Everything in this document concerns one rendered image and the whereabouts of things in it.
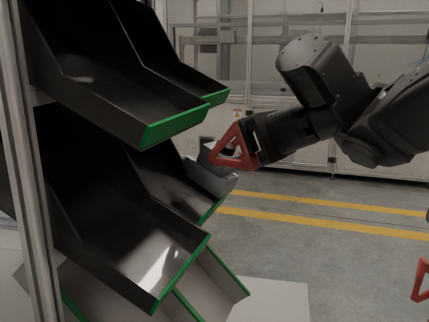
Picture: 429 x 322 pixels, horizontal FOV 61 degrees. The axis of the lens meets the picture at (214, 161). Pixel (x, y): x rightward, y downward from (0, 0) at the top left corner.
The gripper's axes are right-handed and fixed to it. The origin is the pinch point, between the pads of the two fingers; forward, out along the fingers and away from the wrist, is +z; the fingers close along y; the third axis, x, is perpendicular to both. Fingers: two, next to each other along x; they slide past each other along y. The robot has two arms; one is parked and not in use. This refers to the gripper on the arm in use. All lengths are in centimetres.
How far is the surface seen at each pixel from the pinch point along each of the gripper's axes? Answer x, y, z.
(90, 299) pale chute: 11.3, 18.6, 13.6
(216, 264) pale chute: 17.4, -5.2, 11.8
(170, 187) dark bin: 1.9, 2.6, 9.0
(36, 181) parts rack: -3.0, 26.7, 3.1
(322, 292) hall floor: 96, -162, 62
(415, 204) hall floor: 100, -335, 17
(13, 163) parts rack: -4.8, 28.5, 2.5
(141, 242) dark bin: 6.5, 16.5, 4.2
